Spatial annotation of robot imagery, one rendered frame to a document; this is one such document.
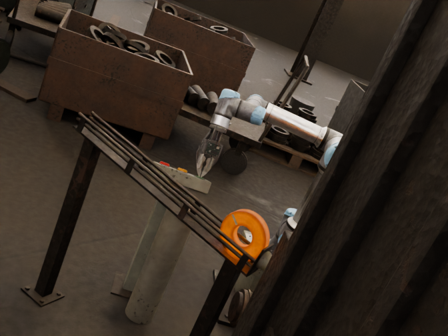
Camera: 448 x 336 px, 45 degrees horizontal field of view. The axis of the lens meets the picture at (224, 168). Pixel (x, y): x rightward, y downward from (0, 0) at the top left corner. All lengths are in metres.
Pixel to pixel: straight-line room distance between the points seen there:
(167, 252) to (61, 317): 0.47
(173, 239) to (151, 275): 0.18
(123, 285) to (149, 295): 0.25
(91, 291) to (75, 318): 0.19
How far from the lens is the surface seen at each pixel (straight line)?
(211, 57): 5.32
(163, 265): 2.14
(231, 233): 1.67
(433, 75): 0.95
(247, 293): 1.75
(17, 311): 2.21
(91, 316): 2.27
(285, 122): 2.28
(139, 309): 2.27
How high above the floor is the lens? 1.42
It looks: 20 degrees down
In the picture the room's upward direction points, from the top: 24 degrees clockwise
